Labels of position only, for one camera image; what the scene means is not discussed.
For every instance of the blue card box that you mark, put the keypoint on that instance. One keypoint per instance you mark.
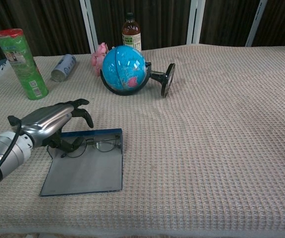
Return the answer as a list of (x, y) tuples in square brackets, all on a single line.
[(82, 173)]

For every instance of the thin metal eyeglasses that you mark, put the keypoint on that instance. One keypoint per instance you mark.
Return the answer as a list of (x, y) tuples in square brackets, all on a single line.
[(105, 146)]

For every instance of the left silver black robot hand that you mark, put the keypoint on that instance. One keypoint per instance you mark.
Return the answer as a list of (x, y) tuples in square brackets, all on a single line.
[(45, 121)]

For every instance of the brown tea bottle green label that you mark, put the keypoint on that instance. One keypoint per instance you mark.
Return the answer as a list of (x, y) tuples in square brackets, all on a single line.
[(131, 32)]

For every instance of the pink artificial flower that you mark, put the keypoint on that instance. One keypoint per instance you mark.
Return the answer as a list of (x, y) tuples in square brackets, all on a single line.
[(97, 58)]

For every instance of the blue globe on black stand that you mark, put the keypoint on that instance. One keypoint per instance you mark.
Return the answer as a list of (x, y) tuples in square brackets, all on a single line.
[(122, 67)]

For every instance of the white screen frame post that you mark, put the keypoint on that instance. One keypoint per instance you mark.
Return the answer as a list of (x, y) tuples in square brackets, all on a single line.
[(256, 23), (195, 22), (89, 24)]

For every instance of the silver blue drink can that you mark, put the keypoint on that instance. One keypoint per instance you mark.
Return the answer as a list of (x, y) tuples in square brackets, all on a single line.
[(63, 69)]

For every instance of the green canister with red lid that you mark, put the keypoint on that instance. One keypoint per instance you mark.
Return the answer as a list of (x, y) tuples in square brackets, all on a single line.
[(23, 64)]

